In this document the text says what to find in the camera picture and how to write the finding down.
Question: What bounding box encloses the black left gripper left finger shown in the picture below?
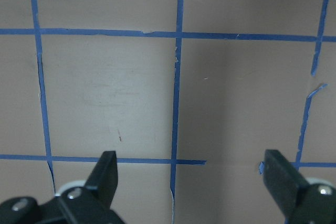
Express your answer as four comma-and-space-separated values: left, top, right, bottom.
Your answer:
1, 151, 124, 223

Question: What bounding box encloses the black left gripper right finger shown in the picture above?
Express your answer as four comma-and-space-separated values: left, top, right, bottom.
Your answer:
264, 150, 335, 223

